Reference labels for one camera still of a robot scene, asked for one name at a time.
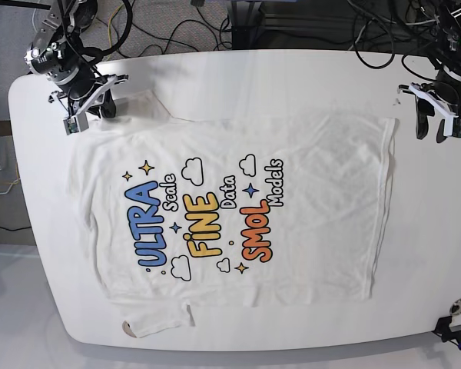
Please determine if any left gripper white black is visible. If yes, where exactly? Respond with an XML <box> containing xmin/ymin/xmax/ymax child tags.
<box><xmin>398</xmin><ymin>68</ymin><xmax>461</xmax><ymax>143</ymax></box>

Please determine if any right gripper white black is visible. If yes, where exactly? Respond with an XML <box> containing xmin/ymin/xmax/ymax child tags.
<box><xmin>48</xmin><ymin>75</ymin><xmax>129</xmax><ymax>119</ymax></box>

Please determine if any white printed T-shirt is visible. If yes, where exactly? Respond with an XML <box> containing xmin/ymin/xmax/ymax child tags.
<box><xmin>67</xmin><ymin>92</ymin><xmax>396</xmax><ymax>338</ymax></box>

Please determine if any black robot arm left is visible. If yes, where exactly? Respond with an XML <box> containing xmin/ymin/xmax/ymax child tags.
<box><xmin>398</xmin><ymin>1</ymin><xmax>461</xmax><ymax>143</ymax></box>

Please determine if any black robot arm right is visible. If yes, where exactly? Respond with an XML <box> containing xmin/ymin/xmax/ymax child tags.
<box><xmin>25</xmin><ymin>1</ymin><xmax>133</xmax><ymax>118</ymax></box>

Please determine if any silver table grommet right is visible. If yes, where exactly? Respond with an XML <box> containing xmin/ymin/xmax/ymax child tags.
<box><xmin>449</xmin><ymin>298</ymin><xmax>461</xmax><ymax>316</ymax></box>

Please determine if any silver table grommet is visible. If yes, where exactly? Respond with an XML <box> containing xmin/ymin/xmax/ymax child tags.
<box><xmin>122</xmin><ymin>321</ymin><xmax>137</xmax><ymax>338</ymax></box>
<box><xmin>449</xmin><ymin>298</ymin><xmax>461</xmax><ymax>316</ymax></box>

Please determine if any silver table grommet left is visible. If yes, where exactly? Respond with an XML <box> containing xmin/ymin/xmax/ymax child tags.
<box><xmin>122</xmin><ymin>321</ymin><xmax>137</xmax><ymax>338</ymax></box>

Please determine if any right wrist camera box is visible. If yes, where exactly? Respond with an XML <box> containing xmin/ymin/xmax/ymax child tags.
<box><xmin>63</xmin><ymin>113</ymin><xmax>89</xmax><ymax>135</ymax></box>

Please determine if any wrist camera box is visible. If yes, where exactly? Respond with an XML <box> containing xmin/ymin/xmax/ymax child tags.
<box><xmin>451</xmin><ymin>118</ymin><xmax>461</xmax><ymax>139</ymax></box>
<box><xmin>63</xmin><ymin>113</ymin><xmax>89</xmax><ymax>135</ymax></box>

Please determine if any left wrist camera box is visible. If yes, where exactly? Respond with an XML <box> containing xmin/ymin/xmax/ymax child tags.
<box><xmin>451</xmin><ymin>118</ymin><xmax>461</xmax><ymax>139</ymax></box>

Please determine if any yellow floor cable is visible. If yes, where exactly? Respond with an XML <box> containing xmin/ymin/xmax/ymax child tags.
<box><xmin>104</xmin><ymin>0</ymin><xmax>131</xmax><ymax>62</ymax></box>

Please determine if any white floor cable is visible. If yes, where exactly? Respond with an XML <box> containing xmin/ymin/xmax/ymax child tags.
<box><xmin>31</xmin><ymin>7</ymin><xmax>45</xmax><ymax>68</ymax></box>

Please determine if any black aluminium frame post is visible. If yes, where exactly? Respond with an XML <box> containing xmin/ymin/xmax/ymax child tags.
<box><xmin>230</xmin><ymin>0</ymin><xmax>266</xmax><ymax>50</ymax></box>

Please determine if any black clamp with cable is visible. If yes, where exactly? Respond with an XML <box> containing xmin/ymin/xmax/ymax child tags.
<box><xmin>433</xmin><ymin>316</ymin><xmax>461</xmax><ymax>352</ymax></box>

